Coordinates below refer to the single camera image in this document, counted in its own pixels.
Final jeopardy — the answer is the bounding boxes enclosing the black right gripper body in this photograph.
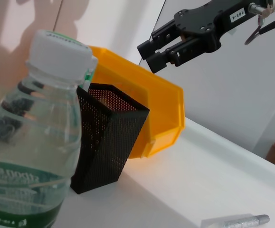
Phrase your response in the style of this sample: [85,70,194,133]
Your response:
[173,0,256,54]

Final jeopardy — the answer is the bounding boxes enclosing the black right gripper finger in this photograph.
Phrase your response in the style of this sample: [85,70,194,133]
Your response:
[146,35,209,74]
[137,19,183,59]

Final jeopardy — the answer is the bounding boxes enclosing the green utility knife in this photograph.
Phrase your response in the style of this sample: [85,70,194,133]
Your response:
[83,67,95,90]

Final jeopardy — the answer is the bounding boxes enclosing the clear water bottle green label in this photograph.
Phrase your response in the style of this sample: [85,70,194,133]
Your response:
[0,29,99,228]

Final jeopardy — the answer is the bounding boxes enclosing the silver glitter pen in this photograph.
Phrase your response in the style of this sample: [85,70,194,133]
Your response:
[200,213,270,228]

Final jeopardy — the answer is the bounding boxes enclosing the black mesh pen holder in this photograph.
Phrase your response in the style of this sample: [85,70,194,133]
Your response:
[70,82,151,195]

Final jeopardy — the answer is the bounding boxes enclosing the yellow plastic bin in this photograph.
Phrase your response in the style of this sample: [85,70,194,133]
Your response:
[88,45,186,160]

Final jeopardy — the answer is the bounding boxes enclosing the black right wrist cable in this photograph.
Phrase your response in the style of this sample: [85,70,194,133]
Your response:
[244,2,275,46]

